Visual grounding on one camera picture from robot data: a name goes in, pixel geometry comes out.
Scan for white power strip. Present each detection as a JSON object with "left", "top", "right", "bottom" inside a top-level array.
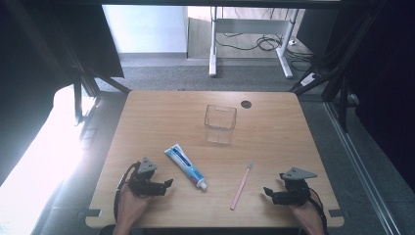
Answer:
[{"left": 300, "top": 71, "right": 321, "bottom": 88}]

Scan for person's left hand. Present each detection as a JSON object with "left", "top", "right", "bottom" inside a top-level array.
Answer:
[{"left": 115, "top": 187, "right": 152, "bottom": 227}]

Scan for white and blue toothpaste tube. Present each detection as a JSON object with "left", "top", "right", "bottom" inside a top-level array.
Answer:
[{"left": 163, "top": 143, "right": 208, "bottom": 191}]

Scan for metal floor rail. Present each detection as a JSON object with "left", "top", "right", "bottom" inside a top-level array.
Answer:
[{"left": 324, "top": 101, "right": 403, "bottom": 235}]

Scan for white desk frame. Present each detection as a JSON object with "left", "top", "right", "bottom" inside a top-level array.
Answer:
[{"left": 207, "top": 6, "right": 300, "bottom": 79}]

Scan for clear plastic cup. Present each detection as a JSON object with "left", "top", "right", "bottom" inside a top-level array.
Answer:
[{"left": 204, "top": 104, "right": 238, "bottom": 146}]

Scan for black floor cables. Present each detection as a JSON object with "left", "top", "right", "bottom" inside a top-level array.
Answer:
[{"left": 214, "top": 31, "right": 316, "bottom": 72}]

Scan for pink toothbrush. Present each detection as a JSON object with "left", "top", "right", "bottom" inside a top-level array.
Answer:
[{"left": 229, "top": 160, "right": 254, "bottom": 212}]

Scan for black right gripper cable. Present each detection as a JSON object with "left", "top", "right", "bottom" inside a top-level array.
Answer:
[{"left": 306, "top": 187, "right": 329, "bottom": 235}]

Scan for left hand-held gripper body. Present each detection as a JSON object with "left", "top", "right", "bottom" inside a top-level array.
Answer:
[{"left": 127, "top": 157, "right": 168, "bottom": 198}]

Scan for black metal stand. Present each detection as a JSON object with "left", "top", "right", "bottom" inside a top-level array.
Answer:
[
  {"left": 289, "top": 13, "right": 386, "bottom": 133},
  {"left": 48, "top": 19, "right": 132, "bottom": 127}
]

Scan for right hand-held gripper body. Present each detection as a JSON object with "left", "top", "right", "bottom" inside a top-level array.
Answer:
[{"left": 278, "top": 166, "right": 319, "bottom": 207}]

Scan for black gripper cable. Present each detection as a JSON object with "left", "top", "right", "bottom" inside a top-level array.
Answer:
[
  {"left": 306, "top": 187, "right": 329, "bottom": 235},
  {"left": 113, "top": 161, "right": 142, "bottom": 221}
]

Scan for person's right hand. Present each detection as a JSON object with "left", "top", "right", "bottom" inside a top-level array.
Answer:
[{"left": 289, "top": 195, "right": 323, "bottom": 229}]

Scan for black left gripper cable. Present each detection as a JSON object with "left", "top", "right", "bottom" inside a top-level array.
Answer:
[{"left": 113, "top": 161, "right": 142, "bottom": 221}]

